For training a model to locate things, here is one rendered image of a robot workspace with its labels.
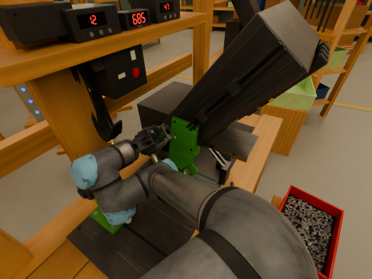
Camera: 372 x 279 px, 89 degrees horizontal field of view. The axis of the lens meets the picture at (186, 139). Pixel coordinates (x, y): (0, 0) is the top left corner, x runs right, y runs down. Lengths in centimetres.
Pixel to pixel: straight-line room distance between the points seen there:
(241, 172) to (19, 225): 204
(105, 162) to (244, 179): 70
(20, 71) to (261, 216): 52
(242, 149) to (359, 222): 172
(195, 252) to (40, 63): 50
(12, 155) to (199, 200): 68
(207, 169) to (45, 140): 72
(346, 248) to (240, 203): 196
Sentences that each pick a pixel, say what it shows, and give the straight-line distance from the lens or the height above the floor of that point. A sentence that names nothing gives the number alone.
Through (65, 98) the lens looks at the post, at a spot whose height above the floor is 138.
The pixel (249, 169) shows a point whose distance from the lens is 105.
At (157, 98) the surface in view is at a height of 124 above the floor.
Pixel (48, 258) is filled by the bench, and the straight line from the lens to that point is 99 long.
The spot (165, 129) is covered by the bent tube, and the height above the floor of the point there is 124.
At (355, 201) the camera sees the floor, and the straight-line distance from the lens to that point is 252.
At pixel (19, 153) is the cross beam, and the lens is 84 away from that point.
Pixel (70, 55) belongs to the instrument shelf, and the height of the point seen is 153.
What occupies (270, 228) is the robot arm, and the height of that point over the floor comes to 150.
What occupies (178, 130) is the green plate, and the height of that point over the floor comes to 123.
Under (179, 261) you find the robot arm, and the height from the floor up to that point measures 149.
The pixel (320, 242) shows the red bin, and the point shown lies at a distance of 97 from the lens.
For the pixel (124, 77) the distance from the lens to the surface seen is 72.
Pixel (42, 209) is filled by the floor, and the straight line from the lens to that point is 239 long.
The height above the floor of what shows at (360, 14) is 133.
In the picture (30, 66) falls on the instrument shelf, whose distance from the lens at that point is 56.
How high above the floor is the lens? 166
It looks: 40 degrees down
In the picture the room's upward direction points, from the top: 2 degrees counter-clockwise
